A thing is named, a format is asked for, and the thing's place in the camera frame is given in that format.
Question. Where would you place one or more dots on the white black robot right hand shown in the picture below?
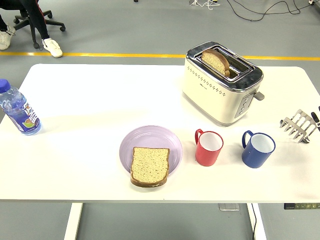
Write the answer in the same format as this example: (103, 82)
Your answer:
(315, 119)

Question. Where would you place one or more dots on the blue enamel cup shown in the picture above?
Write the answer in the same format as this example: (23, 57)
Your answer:
(255, 160)

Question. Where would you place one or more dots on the red enamel cup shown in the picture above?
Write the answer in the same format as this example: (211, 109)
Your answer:
(206, 157)

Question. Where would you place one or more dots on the round-topped bread slice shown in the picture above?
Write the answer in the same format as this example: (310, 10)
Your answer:
(215, 61)

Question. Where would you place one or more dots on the flat square bread slice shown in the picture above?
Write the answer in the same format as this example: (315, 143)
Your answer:
(150, 165)

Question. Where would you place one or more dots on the silver metal toast rack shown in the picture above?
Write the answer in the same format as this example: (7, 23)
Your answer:
(297, 125)

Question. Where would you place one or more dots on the black table control panel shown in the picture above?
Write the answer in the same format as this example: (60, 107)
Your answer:
(300, 206)

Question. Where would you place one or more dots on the cream chrome toaster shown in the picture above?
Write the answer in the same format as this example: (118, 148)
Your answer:
(207, 100)

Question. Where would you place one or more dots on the white table leg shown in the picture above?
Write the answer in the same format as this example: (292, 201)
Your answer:
(261, 225)
(73, 222)

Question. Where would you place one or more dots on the purple round plate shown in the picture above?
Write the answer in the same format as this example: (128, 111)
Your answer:
(150, 136)

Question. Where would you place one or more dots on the yellow floor tape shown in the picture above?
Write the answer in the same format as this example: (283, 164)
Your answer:
(100, 54)

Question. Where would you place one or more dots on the seated person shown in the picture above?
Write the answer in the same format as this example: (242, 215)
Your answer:
(41, 25)

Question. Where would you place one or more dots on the blue-capped plastic drink bottle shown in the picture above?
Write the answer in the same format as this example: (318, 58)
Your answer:
(22, 115)

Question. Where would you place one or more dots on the black office chair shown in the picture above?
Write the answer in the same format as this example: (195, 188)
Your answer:
(32, 25)

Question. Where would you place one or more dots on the clear bracket under table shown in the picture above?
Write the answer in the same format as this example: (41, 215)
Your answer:
(228, 207)

